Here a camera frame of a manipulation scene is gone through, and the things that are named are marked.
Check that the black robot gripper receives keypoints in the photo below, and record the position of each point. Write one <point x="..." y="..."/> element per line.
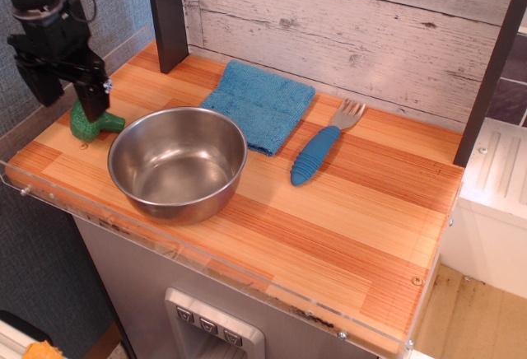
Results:
<point x="54" y="48"/>

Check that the green toy broccoli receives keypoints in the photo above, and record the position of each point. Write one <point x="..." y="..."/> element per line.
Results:
<point x="87" y="131"/>

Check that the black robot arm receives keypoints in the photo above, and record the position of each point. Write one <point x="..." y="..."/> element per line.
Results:
<point x="73" y="6"/>

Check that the blue folded rag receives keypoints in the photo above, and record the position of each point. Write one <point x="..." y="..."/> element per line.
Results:
<point x="266" y="106"/>

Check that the stainless steel bowl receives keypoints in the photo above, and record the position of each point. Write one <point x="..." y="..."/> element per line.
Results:
<point x="181" y="164"/>

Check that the silver cabinet dispenser panel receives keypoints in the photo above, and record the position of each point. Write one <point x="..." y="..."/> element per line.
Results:
<point x="203" y="331"/>

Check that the blue handled metal fork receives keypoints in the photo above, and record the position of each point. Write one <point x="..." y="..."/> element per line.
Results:
<point x="311" y="157"/>

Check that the dark right shelf post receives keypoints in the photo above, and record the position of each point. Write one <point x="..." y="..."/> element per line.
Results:
<point x="497" y="62"/>

